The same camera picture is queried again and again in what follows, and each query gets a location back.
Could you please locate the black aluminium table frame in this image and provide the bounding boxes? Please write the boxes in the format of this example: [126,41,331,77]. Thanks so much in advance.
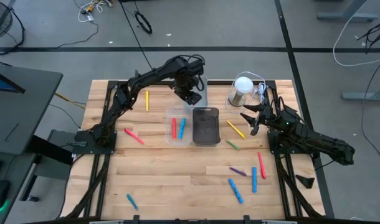
[64,79,326,224]

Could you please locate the black triangular plastic piece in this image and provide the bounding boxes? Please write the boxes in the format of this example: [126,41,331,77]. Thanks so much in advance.
[295,174,315,190]

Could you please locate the white floor cable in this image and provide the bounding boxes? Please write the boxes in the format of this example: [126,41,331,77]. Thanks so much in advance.
[332,0,380,68]

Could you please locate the clear plastic bin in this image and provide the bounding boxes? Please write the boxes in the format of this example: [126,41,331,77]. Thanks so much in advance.
[164,105,193,147]

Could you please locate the pink marker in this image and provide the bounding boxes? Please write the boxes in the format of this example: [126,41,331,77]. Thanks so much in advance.
[124,128,145,145]

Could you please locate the monitor with blue screen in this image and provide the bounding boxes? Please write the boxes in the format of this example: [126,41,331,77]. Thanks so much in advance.
[0,67,26,94]

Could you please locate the black floor cable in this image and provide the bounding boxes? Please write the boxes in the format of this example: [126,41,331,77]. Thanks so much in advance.
[360,54,380,172]

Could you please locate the white and yellow cable cluster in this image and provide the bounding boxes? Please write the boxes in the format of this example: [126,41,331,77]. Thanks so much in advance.
[77,0,113,23]

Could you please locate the grey desk base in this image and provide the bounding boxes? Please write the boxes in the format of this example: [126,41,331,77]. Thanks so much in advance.
[20,129,74,202]

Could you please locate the white plastic bin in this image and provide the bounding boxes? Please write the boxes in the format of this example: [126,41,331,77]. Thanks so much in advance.
[183,76,209,108]

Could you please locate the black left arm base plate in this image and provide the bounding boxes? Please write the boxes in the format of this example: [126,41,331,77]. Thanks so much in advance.
[72,129,118,156]

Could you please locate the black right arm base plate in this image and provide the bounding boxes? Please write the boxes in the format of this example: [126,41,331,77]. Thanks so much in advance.
[267,129,312,155]

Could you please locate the black floor fan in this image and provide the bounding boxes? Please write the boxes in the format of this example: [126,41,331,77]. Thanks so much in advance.
[0,0,26,56]

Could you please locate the dark smoky plastic bin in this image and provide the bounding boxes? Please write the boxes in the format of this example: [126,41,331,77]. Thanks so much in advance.
[192,106,222,147]

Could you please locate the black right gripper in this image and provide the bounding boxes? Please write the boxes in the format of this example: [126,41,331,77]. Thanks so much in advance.
[239,104,286,136]

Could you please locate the black cable coil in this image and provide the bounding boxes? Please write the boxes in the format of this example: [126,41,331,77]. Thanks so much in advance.
[134,11,153,35]

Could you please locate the white lamp cable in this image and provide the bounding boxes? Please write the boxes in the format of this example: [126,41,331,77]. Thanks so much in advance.
[224,71,268,115]

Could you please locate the black cable bundle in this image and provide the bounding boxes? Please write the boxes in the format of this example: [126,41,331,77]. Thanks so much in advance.
[358,14,380,54]

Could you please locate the grey desk foot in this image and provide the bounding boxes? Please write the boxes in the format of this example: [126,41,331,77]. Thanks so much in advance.
[316,0,379,22]
[341,85,380,102]

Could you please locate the teal marker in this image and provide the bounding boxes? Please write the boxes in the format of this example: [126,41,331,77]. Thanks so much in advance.
[126,194,140,211]

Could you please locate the black desk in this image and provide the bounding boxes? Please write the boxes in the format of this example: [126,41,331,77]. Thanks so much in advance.
[0,63,64,224]

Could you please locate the red slim marker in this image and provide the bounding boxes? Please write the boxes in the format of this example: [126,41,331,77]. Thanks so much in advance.
[257,151,267,180]

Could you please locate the white mushroom table lamp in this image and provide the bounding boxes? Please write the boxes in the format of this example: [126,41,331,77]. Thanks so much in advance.
[228,76,255,108]

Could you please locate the purple marker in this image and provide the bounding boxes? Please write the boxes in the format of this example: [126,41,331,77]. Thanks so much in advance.
[229,167,247,177]

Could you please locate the green marker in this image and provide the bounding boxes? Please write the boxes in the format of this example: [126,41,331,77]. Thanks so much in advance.
[225,139,240,151]

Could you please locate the yellow and black cable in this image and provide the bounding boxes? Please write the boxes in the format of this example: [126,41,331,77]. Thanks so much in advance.
[54,92,87,110]

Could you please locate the black hanging cable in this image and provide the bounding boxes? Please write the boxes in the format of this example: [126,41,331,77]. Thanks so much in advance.
[119,0,154,70]

